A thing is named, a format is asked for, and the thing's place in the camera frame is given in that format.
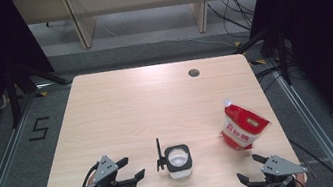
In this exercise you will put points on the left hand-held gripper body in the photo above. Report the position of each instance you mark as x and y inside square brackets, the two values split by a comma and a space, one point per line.
[105, 169]

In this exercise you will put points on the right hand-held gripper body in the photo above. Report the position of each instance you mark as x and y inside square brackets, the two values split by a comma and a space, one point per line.
[280, 166]

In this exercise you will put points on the red and white spouted pouch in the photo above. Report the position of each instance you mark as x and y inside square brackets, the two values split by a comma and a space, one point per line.
[244, 126]

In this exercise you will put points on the glass jar with black lid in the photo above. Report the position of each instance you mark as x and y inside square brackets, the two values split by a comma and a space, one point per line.
[178, 159]

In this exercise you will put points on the person's right hand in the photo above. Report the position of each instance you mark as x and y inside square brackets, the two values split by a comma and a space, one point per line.
[301, 181]

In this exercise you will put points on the yellow black tape piece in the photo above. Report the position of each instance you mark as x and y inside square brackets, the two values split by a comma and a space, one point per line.
[259, 62]
[41, 94]
[237, 43]

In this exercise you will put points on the black tripod stand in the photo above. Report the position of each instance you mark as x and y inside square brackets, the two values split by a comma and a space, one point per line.
[13, 97]
[281, 55]

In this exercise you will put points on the round table grommet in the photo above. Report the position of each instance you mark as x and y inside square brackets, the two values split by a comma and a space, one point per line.
[194, 72]

